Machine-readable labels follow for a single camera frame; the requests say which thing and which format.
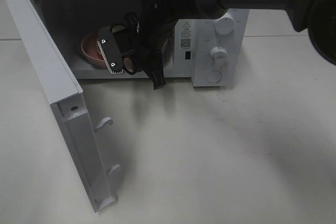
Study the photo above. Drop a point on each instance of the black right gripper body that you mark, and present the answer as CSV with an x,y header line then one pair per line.
x,y
143,58

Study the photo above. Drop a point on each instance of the pink round plate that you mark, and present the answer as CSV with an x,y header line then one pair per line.
x,y
91,52

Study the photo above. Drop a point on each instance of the white microwave knob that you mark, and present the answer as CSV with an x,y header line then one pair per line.
x,y
219,57
225,24

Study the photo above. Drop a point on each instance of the round white door-release button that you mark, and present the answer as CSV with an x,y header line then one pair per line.
x,y
214,77

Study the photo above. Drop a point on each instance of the white microwave door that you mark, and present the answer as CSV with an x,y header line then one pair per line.
x,y
67,103

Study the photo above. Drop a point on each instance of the white warning label sticker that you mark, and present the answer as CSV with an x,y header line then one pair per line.
x,y
185,32

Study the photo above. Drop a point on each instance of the white microwave oven body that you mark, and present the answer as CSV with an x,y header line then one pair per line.
x,y
70,21

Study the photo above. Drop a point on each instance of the black-sleeved right robot arm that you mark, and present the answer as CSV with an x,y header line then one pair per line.
x,y
316,16

